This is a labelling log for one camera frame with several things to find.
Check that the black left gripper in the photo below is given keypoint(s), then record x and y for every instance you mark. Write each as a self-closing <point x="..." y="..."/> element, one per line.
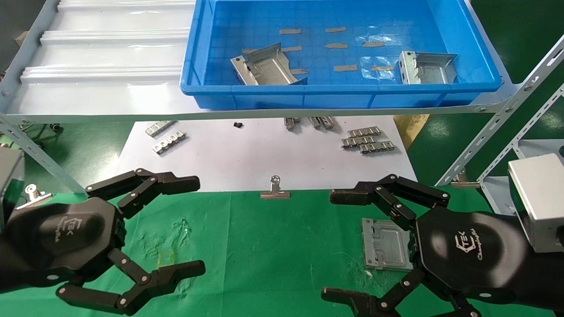
<point x="66" y="233"/>

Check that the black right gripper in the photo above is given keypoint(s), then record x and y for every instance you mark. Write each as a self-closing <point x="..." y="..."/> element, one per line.
<point x="467" y="253"/>

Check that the stamped sheet metal bracket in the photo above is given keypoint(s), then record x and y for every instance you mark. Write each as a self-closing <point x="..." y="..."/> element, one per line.
<point x="383" y="246"/>
<point x="269" y="70"/>

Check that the green table cloth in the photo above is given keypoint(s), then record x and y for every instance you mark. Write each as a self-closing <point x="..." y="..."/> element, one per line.
<point x="273" y="255"/>

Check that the small notched metal strip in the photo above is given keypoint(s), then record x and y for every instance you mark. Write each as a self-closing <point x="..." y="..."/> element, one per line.
<point x="327" y="123"/>
<point x="376" y="147"/>
<point x="169" y="143"/>
<point x="314" y="122"/>
<point x="364" y="131"/>
<point x="161" y="128"/>
<point x="357" y="141"/>
<point x="291" y="123"/>

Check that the white paper sheet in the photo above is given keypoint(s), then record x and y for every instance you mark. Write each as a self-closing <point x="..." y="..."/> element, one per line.
<point x="264" y="154"/>

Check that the large blue plastic bin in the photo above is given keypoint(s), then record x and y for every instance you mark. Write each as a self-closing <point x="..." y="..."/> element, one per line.
<point x="308" y="99"/>

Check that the black caster wheel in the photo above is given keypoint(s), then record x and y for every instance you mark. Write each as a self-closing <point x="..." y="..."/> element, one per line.
<point x="56" y="128"/>

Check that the white ribbed plastic sheet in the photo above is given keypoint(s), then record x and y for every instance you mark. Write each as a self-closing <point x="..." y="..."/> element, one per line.
<point x="110" y="53"/>

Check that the clear plastic film patch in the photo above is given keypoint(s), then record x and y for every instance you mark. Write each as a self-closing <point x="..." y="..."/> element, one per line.
<point x="372" y="59"/>

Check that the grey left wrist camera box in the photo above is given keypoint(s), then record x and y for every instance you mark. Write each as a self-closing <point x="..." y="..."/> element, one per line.
<point x="9" y="176"/>

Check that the upright-walled sheet metal bracket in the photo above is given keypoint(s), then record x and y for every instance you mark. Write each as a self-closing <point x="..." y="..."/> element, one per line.
<point x="427" y="72"/>

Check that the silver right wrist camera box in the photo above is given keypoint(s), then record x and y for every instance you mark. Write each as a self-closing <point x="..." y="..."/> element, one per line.
<point x="539" y="200"/>

